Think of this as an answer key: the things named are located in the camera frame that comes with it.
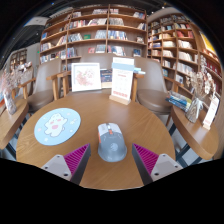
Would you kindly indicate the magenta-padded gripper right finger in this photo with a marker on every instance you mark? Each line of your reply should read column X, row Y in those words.
column 165, row 165

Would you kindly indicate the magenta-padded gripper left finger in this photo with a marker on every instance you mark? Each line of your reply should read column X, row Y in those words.
column 56, row 165

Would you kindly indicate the grey computer mouse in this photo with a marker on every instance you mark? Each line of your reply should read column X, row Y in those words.
column 112, row 146

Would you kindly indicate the round light blue mouse pad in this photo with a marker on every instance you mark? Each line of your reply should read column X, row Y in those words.
column 56, row 126

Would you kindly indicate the round wooden side table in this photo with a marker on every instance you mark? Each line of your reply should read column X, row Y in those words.
column 10, row 123
column 195, row 133

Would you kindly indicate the glass vase with pale flowers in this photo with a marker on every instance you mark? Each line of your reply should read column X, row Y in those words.
column 194, row 111

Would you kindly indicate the stack of books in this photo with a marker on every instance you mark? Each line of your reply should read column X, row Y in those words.
column 179, row 101

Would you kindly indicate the small white standing sign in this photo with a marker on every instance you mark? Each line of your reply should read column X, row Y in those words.
column 211, row 113

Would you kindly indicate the brown padded wooden armchair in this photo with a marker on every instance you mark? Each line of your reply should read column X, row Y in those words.
column 151, row 90
column 100, row 58
column 43, row 86

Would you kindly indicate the glass vase with pink flowers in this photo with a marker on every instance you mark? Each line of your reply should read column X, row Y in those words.
column 10, row 101

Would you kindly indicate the white framed flower picture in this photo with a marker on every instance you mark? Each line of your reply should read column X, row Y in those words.
column 86, row 77

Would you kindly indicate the white sign on wooden stand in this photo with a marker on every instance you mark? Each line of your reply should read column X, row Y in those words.
column 122, row 81

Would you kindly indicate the light blue booklet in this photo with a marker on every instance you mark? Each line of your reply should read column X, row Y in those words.
column 139, row 71

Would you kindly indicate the dark covered book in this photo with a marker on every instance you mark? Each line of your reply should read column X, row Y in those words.
column 106, row 77

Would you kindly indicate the distant wooden bookshelf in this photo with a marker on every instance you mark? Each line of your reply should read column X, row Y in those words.
column 18, row 59

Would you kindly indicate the angled wooden bookshelf with books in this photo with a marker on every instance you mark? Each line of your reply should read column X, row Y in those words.
column 180, row 46

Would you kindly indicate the wide wooden bookshelf with books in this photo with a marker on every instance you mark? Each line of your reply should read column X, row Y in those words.
column 93, row 30

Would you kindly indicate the white hanging ceiling panel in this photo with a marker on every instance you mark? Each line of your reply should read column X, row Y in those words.
column 36, row 21

